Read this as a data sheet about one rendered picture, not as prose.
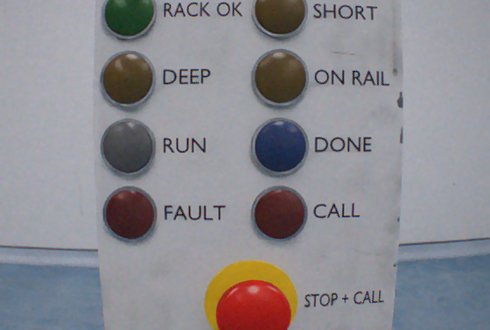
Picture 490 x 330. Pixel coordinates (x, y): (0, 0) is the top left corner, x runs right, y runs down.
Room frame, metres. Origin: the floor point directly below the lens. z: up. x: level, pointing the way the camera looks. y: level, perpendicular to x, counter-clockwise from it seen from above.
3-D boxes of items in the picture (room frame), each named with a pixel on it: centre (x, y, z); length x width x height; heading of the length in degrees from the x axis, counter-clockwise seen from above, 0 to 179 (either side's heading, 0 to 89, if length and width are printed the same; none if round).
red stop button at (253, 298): (0.35, 0.00, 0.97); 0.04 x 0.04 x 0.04; 3
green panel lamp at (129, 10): (0.35, 0.06, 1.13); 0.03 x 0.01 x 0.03; 93
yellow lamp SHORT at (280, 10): (0.36, -0.02, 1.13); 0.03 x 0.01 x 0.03; 93
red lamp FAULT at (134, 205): (0.35, 0.06, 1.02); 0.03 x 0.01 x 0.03; 93
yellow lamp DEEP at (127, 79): (0.35, 0.06, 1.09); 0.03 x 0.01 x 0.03; 93
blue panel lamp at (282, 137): (0.36, -0.02, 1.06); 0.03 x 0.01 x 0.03; 93
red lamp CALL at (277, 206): (0.36, -0.02, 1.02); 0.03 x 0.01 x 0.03; 93
